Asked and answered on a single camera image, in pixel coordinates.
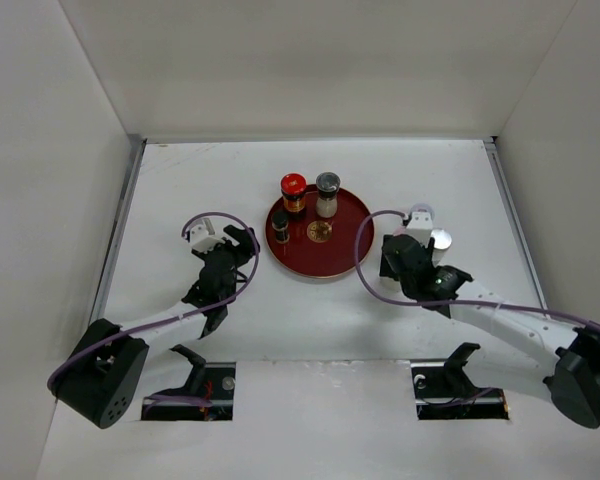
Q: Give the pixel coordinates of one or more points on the red round tray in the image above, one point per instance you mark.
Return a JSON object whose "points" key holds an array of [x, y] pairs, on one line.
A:
{"points": [[319, 247]]}

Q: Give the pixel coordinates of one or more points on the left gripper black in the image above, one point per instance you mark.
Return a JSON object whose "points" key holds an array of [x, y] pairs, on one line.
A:
{"points": [[244, 250]]}

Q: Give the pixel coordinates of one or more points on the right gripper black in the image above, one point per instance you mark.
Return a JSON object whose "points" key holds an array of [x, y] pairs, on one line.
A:
{"points": [[386, 269]]}

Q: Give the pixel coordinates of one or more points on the red label grey lid jar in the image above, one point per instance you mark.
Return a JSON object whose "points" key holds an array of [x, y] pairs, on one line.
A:
{"points": [[422, 207]]}

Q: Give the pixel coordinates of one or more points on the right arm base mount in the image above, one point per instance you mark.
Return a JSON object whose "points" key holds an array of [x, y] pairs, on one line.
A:
{"points": [[443, 391]]}

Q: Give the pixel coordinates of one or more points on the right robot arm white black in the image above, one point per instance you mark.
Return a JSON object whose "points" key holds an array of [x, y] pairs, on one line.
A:
{"points": [[568, 356]]}

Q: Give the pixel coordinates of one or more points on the grey lid white shaker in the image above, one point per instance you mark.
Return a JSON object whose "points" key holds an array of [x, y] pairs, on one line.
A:
{"points": [[328, 186]]}

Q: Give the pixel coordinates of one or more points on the small dark spice bottle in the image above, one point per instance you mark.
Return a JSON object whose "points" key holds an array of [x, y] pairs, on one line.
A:
{"points": [[280, 226]]}

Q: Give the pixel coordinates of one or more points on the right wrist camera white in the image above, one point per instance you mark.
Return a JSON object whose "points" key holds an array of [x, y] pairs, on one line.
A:
{"points": [[419, 226]]}

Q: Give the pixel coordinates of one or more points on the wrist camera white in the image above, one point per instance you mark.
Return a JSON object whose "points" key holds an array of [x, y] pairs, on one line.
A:
{"points": [[419, 226], [201, 236]]}

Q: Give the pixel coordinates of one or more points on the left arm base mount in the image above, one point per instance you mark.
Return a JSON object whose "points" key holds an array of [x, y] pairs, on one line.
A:
{"points": [[207, 394]]}

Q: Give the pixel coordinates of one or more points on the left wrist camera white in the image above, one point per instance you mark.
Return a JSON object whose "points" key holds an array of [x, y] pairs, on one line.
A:
{"points": [[201, 236]]}

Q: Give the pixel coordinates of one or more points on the black cap white bottle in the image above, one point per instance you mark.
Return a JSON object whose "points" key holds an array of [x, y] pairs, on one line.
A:
{"points": [[390, 284]]}

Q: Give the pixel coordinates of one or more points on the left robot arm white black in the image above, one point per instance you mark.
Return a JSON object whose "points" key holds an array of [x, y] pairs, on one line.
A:
{"points": [[100, 377]]}

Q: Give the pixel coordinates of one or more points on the red lid sauce jar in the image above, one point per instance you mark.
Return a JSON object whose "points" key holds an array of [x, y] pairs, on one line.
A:
{"points": [[293, 188]]}

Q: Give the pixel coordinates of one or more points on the silver lid blue label bottle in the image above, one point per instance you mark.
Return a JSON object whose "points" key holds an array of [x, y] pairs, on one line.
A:
{"points": [[442, 241]]}

